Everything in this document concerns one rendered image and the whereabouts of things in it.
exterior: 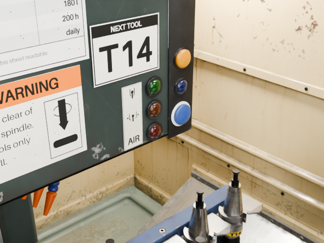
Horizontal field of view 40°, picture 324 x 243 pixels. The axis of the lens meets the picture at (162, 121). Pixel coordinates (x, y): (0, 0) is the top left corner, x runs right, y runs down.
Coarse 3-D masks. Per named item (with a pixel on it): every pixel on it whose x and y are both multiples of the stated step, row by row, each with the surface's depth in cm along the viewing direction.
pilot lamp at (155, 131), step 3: (153, 126) 58; (156, 126) 59; (159, 126) 59; (153, 129) 58; (156, 129) 59; (159, 129) 59; (150, 132) 58; (153, 132) 58; (156, 132) 59; (159, 132) 59; (150, 135) 59; (153, 135) 59; (156, 135) 59; (153, 138) 59
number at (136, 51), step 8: (144, 32) 52; (152, 32) 53; (120, 40) 50; (128, 40) 51; (136, 40) 52; (144, 40) 53; (152, 40) 54; (120, 48) 51; (128, 48) 52; (136, 48) 52; (144, 48) 53; (152, 48) 54; (120, 56) 51; (128, 56) 52; (136, 56) 53; (144, 56) 54; (152, 56) 55; (120, 64) 52; (128, 64) 52; (136, 64) 53; (144, 64) 54; (152, 64) 55; (120, 72) 52
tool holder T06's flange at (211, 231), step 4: (184, 228) 94; (188, 228) 94; (184, 232) 92; (212, 232) 92; (184, 236) 92; (188, 236) 91; (208, 236) 92; (212, 236) 91; (188, 240) 91; (192, 240) 90; (204, 240) 90; (208, 240) 92; (212, 240) 93
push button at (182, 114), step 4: (184, 104) 61; (176, 108) 60; (180, 108) 60; (184, 108) 61; (188, 108) 61; (176, 112) 60; (180, 112) 60; (184, 112) 61; (188, 112) 61; (176, 116) 60; (180, 116) 61; (184, 116) 61; (188, 116) 62; (176, 120) 61; (180, 120) 61; (184, 120) 61; (180, 124) 61
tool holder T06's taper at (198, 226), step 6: (204, 204) 90; (192, 210) 90; (198, 210) 89; (204, 210) 89; (192, 216) 90; (198, 216) 89; (204, 216) 89; (192, 222) 90; (198, 222) 90; (204, 222) 90; (192, 228) 91; (198, 228) 90; (204, 228) 90; (192, 234) 91; (198, 234) 90; (204, 234) 91
